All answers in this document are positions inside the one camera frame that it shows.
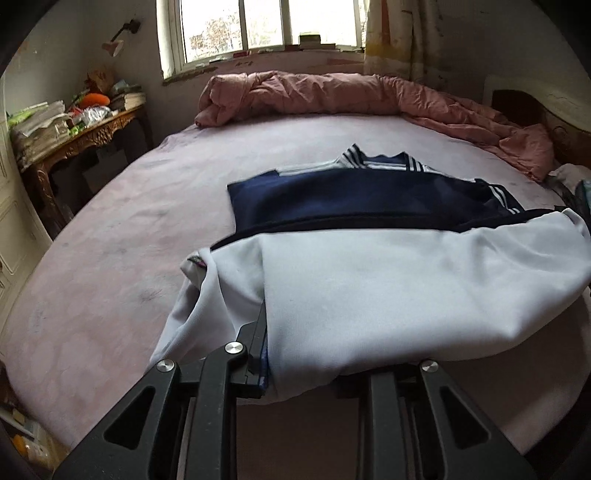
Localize wooden headboard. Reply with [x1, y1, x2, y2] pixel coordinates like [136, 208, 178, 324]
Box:
[485, 74, 591, 168]

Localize floor clutter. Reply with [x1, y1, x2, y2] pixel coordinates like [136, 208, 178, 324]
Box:
[0, 360, 70, 469]

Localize stack of papers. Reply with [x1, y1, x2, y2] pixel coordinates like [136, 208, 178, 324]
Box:
[7, 100, 75, 168]

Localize stack of books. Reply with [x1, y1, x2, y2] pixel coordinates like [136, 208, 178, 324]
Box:
[111, 89, 147, 112]

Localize white panelled cabinet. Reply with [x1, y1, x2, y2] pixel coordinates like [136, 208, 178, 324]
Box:
[0, 134, 52, 315]

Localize wall lamp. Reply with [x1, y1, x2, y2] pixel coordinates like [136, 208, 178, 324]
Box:
[102, 18, 142, 59]

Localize carved wooden table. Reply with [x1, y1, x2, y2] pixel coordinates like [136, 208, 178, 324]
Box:
[21, 104, 154, 241]

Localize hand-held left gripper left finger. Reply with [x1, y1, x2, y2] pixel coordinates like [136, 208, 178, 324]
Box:
[53, 300, 271, 480]

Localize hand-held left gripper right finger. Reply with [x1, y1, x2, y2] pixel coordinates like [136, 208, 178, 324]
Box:
[337, 360, 539, 480]

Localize patterned cream curtain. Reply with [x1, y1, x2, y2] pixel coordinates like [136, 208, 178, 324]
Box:
[362, 0, 446, 85]

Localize books on windowsill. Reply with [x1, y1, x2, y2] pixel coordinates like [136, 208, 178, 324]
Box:
[298, 32, 338, 51]

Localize bed with pink sheet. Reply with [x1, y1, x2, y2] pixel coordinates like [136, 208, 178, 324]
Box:
[0, 111, 591, 467]

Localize window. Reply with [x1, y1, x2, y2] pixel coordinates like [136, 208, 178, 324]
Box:
[157, 0, 370, 87]

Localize pink duvet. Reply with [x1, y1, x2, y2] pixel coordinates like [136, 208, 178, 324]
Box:
[194, 70, 556, 184]

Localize dark box under table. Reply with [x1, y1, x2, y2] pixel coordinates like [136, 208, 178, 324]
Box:
[83, 148, 129, 193]

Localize white navy striped jacket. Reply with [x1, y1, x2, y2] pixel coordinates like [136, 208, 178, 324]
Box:
[148, 143, 591, 407]

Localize silver foil bag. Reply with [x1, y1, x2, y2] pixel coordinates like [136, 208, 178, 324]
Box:
[81, 105, 115, 128]

